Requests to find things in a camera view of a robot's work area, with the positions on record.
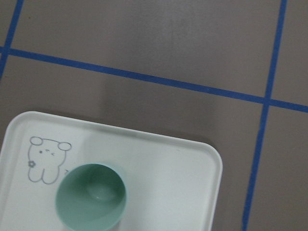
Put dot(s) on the pale green plastic cup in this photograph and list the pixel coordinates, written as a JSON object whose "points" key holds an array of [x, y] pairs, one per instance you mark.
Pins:
{"points": [[91, 197]]}

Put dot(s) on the cream rabbit print tray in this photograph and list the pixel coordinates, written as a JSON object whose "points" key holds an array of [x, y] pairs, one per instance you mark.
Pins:
{"points": [[172, 183]]}

